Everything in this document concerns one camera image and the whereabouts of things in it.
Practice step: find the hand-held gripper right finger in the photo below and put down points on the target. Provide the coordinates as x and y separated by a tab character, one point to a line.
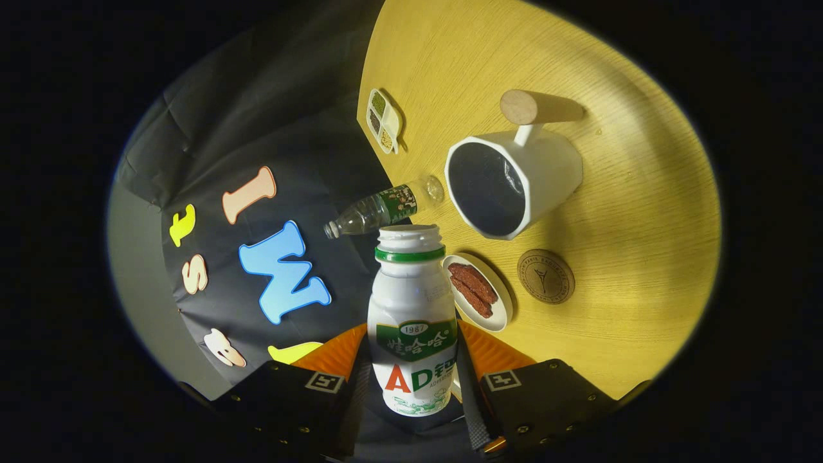
476	411

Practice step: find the white round plate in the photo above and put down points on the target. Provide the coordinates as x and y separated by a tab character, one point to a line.
503	308

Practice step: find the clear plastic water bottle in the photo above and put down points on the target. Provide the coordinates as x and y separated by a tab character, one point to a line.
379	209

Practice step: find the white juice bottle green label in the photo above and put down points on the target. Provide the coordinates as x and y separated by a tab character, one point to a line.
411	296

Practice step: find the black backdrop cloth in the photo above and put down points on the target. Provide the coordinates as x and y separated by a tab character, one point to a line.
270	96

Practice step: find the round cork coaster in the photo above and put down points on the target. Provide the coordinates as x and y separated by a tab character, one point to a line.
546	276

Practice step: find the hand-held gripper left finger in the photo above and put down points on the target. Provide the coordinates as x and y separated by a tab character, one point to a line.
350	411

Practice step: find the white divided grain dish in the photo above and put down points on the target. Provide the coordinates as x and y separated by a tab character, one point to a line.
394	122

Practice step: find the wooden table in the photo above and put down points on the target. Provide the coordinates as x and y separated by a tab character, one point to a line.
643	225

